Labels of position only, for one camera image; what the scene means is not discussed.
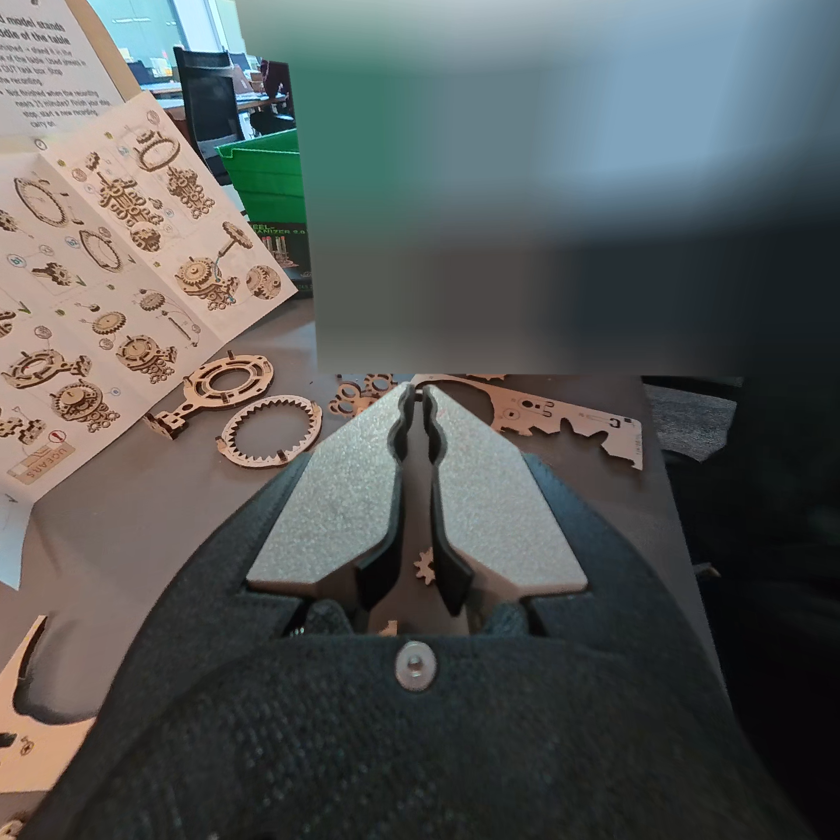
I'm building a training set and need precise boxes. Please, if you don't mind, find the folded assembly instruction sheet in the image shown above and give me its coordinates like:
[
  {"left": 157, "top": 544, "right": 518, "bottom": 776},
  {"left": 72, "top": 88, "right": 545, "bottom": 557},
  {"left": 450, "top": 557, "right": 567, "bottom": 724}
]
[{"left": 0, "top": 88, "right": 299, "bottom": 500}]

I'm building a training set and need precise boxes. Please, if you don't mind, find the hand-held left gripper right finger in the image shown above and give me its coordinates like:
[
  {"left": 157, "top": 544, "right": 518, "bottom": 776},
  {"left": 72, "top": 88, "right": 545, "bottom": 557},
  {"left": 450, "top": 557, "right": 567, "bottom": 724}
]
[{"left": 422, "top": 384, "right": 589, "bottom": 616}]

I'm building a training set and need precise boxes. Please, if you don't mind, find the wooden ring cluster part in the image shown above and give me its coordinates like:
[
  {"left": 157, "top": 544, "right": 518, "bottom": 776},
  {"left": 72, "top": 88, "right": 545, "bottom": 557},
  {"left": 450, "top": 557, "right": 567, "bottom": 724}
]
[{"left": 328, "top": 374, "right": 396, "bottom": 418}]

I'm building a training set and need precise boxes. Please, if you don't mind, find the wooden toothed ring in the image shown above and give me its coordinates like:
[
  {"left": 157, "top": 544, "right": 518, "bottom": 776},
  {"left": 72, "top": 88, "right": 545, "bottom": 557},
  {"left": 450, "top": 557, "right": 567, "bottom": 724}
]
[{"left": 218, "top": 395, "right": 324, "bottom": 471}]

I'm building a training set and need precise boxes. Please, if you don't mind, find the wooden oval frame with bracket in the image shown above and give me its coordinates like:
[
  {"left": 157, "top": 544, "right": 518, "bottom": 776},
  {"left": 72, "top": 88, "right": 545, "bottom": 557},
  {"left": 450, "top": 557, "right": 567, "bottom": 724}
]
[{"left": 146, "top": 353, "right": 274, "bottom": 442}]

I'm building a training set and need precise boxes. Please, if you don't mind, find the wooden offcut sheet with curves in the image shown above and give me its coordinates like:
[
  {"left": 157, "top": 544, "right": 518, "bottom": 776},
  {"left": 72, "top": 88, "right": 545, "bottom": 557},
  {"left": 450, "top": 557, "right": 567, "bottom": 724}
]
[{"left": 0, "top": 613, "right": 99, "bottom": 796}]

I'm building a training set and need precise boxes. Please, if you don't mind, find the wooden offcut sheet with slots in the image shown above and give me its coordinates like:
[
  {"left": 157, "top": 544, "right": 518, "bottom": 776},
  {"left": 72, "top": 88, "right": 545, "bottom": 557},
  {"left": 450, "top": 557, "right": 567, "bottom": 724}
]
[{"left": 413, "top": 374, "right": 645, "bottom": 471}]

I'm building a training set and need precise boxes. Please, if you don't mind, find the white printed note paper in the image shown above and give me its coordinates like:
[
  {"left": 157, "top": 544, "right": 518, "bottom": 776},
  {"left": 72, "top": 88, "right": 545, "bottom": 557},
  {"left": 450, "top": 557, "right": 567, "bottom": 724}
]
[{"left": 0, "top": 0, "right": 126, "bottom": 139}]

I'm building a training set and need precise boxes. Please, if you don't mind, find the green plastic bin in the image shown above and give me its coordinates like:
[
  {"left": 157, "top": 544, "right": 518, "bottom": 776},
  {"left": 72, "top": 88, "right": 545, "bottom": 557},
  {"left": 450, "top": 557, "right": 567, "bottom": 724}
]
[{"left": 217, "top": 128, "right": 316, "bottom": 227}]

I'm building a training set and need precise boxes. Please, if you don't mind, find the black office chair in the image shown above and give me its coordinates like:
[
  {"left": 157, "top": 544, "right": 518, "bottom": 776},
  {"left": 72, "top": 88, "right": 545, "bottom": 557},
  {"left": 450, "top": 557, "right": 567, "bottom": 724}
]
[{"left": 172, "top": 46, "right": 248, "bottom": 186}]

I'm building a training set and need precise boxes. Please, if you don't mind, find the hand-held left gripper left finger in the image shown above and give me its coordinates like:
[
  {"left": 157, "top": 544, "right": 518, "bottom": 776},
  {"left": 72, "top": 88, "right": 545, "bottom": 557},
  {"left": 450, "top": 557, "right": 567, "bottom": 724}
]
[{"left": 246, "top": 382, "right": 416, "bottom": 613}]

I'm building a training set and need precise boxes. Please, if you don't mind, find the dark model kit box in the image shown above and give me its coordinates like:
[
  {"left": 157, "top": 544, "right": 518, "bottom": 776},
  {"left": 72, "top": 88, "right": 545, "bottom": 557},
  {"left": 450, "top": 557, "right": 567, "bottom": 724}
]
[{"left": 246, "top": 220, "right": 316, "bottom": 299}]

